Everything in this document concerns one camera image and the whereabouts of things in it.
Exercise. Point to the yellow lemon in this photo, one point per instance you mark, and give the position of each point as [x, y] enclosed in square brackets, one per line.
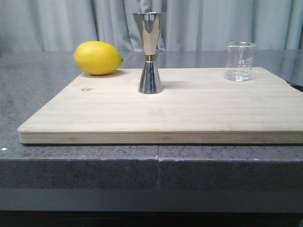
[97, 58]

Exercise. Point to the grey curtain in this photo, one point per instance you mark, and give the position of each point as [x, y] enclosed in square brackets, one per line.
[191, 25]

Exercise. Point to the wooden cutting board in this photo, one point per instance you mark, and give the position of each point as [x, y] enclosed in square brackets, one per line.
[197, 105]

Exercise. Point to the glass beaker with liquid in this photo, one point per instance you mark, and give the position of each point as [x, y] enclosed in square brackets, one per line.
[239, 61]

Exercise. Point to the steel double jigger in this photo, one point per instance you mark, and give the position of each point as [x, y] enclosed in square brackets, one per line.
[149, 26]

